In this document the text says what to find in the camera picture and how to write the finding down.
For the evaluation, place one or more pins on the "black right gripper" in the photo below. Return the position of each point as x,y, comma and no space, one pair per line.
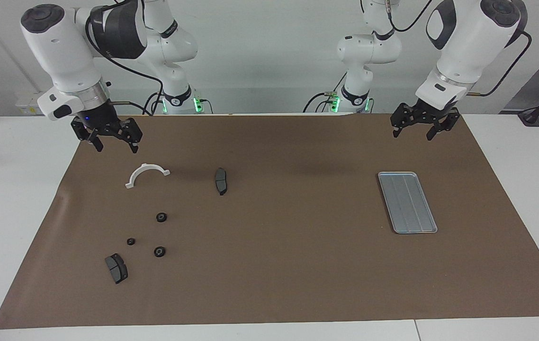
99,123

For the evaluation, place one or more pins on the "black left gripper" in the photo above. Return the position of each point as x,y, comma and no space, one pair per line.
433,116

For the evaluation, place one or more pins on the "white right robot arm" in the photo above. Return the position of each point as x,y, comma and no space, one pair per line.
61,47

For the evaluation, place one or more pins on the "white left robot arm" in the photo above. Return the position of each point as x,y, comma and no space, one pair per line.
468,42

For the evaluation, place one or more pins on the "silver metal tray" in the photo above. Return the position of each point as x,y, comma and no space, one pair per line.
416,222

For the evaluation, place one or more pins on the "slim dark grey brake pad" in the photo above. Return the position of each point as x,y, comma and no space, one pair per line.
221,182

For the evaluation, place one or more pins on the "wide dark grey brake pad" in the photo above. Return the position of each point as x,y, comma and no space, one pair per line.
117,270

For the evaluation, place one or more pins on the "brown paper table mat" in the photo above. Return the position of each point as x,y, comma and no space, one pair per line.
298,260

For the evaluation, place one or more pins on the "white semicircular plastic bracket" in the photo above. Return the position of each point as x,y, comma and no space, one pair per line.
148,166

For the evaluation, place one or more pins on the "white wall socket box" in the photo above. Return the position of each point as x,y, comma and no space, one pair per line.
25,102

